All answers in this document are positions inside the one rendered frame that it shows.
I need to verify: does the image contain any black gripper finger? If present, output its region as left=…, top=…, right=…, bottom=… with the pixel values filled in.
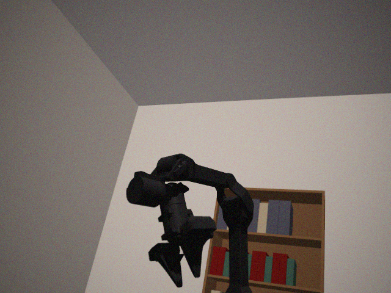
left=178, top=235, right=210, bottom=278
left=155, top=254, right=184, bottom=288

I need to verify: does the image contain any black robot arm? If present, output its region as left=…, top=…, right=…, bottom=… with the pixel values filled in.
left=126, top=153, right=254, bottom=293

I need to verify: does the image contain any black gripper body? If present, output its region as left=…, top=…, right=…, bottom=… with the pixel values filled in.
left=148, top=204, right=217, bottom=261

